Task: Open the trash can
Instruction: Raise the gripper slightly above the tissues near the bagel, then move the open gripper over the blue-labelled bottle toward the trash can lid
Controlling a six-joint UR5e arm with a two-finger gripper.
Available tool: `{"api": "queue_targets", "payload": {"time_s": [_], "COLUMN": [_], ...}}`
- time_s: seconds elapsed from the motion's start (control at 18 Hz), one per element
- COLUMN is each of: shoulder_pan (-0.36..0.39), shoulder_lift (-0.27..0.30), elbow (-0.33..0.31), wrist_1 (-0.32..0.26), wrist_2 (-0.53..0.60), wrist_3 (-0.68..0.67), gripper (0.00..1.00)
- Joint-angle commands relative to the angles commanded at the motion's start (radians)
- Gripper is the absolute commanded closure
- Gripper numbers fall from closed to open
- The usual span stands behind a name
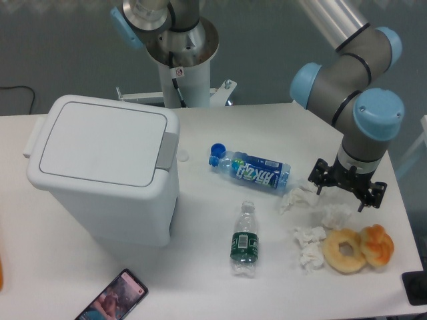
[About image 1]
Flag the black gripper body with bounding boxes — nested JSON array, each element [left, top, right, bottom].
[[308, 158, 387, 208]]

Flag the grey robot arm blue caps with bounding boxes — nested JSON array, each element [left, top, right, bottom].
[[110, 1, 404, 208]]

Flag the white plastic trash can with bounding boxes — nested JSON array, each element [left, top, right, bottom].
[[27, 95, 180, 247]]

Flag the crumpled white tissue upper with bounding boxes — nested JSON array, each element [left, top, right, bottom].
[[279, 181, 320, 215]]

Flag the crumpled white tissue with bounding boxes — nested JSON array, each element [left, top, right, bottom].
[[279, 181, 320, 215], [321, 204, 352, 229], [294, 226, 326, 273]]

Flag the crumpled white tissue middle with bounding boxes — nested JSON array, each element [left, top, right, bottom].
[[321, 204, 352, 229]]

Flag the twisted orange bread bun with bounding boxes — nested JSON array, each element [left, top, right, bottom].
[[360, 224, 394, 267]]

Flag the blue label plastic bottle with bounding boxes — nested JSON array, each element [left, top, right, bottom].
[[208, 151, 291, 192]]

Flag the crumpled white tissue lower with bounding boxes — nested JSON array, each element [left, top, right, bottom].
[[294, 226, 326, 273]]

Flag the black device at edge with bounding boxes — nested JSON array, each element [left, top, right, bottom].
[[402, 271, 426, 306]]

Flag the green label plastic bottle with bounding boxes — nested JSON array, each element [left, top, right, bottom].
[[230, 201, 259, 278]]

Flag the blue bottle cap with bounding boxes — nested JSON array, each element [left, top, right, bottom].
[[211, 143, 226, 158]]

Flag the white bottle cap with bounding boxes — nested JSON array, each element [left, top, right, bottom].
[[176, 149, 189, 162]]

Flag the black smartphone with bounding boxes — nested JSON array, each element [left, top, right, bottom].
[[76, 268, 149, 320]]

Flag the ring doughnut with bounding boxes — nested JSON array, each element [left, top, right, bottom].
[[322, 229, 367, 273]]

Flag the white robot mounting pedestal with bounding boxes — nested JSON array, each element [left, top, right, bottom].
[[115, 17, 238, 109]]

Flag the black floor cable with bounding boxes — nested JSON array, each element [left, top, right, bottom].
[[0, 85, 36, 116]]

